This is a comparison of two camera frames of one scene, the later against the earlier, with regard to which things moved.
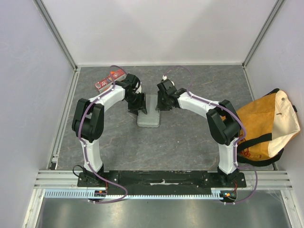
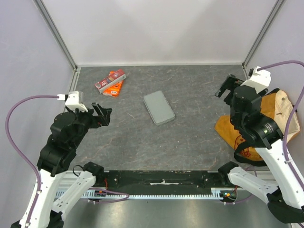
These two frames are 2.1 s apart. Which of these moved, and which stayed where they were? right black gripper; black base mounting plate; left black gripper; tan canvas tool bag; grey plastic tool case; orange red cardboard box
Moved: right black gripper; left black gripper; grey plastic tool case
Stayed: orange red cardboard box; tan canvas tool bag; black base mounting plate
